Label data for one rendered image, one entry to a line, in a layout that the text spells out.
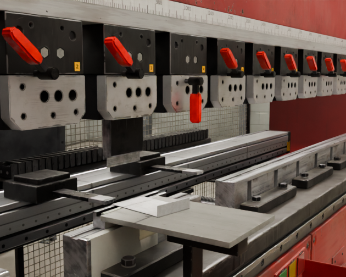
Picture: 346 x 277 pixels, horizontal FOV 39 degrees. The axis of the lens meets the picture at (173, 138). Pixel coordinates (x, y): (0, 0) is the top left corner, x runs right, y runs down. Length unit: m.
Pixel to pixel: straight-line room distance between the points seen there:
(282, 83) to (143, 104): 0.70
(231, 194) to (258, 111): 7.10
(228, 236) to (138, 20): 0.42
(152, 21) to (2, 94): 0.37
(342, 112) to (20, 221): 2.22
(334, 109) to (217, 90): 1.87
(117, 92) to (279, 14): 0.79
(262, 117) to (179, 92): 7.40
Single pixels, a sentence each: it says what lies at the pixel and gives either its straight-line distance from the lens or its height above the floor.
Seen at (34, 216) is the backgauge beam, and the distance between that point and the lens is 1.15.
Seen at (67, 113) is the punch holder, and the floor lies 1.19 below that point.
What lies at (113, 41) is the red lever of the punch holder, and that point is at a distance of 0.82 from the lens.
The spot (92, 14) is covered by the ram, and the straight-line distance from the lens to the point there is 0.85.
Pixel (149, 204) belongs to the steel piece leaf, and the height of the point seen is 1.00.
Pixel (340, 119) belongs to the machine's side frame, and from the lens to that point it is 3.01.
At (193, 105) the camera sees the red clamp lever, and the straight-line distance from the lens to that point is 1.05.
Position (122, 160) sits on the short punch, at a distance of 0.97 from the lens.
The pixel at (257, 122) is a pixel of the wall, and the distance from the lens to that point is 8.44.
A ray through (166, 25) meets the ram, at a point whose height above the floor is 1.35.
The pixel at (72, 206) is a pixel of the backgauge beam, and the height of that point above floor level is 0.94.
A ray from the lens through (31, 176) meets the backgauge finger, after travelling 1.13.
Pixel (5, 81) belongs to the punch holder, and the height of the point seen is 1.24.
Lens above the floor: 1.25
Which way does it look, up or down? 7 degrees down
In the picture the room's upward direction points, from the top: straight up
